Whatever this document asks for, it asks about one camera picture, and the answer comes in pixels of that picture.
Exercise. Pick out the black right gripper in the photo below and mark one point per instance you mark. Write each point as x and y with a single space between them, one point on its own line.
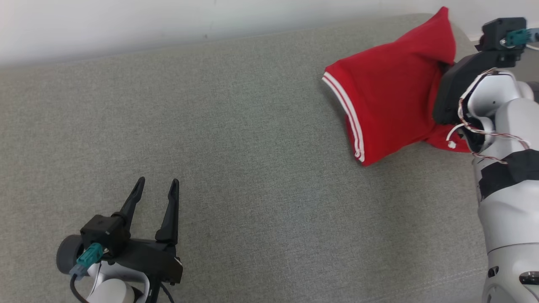
459 88

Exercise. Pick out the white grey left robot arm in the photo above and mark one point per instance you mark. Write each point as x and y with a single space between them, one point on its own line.
67 252

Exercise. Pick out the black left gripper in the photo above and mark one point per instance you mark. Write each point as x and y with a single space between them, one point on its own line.
156 261

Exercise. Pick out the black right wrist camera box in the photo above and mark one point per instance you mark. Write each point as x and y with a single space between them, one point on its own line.
494 31

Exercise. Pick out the red jersey number 23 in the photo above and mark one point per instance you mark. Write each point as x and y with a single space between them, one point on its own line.
387 92

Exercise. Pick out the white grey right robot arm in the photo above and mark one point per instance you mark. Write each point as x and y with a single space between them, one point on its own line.
513 210

